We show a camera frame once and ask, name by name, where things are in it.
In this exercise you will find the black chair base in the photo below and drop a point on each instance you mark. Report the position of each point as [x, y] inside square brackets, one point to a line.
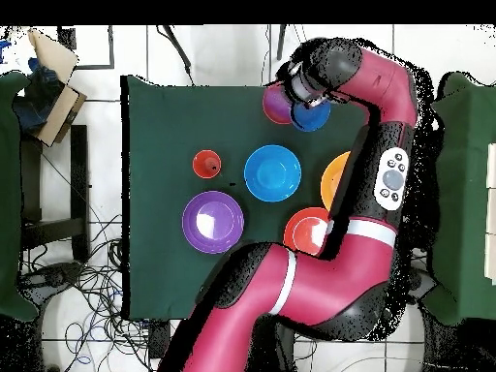
[50, 277]

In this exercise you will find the wide purple bowl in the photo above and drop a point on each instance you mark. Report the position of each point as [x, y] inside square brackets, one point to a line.
[213, 223]

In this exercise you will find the black power strip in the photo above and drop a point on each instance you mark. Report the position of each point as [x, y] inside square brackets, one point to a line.
[159, 341]

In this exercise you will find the green covered table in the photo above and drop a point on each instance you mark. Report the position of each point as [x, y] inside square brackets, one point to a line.
[7, 193]
[465, 193]

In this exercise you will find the dark green tablecloth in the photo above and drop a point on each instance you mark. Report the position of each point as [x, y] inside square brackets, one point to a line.
[193, 116]

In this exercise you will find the small dark blue bowl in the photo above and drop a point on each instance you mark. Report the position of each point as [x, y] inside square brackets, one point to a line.
[310, 118]

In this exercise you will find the wide orange bowl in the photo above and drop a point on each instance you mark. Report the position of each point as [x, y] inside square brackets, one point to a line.
[304, 232]

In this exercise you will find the large blue bowl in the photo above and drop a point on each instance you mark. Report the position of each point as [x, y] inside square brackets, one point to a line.
[272, 173]

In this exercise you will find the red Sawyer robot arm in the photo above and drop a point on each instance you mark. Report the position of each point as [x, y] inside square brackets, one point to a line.
[329, 279]

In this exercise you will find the black tripod leg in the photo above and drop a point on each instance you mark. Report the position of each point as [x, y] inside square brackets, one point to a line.
[176, 44]

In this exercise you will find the white boxes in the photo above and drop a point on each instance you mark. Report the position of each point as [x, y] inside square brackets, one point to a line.
[491, 213]

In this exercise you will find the thin black frame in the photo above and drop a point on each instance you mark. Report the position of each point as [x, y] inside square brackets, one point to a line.
[111, 50]

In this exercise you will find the purple cup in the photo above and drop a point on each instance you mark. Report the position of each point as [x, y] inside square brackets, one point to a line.
[276, 106]

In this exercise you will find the black stool frame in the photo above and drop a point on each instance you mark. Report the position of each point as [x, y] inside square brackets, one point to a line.
[79, 174]

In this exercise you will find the blue cloth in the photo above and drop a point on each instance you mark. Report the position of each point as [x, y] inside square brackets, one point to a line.
[37, 100]

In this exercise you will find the yellow bowl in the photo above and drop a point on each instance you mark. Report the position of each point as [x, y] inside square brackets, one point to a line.
[332, 182]

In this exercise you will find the short black leg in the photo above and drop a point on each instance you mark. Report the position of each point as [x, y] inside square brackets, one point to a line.
[281, 42]

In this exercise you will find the orange cup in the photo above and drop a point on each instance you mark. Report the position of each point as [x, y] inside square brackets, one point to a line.
[206, 164]

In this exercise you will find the cardboard box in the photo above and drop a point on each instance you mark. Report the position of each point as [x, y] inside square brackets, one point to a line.
[58, 116]

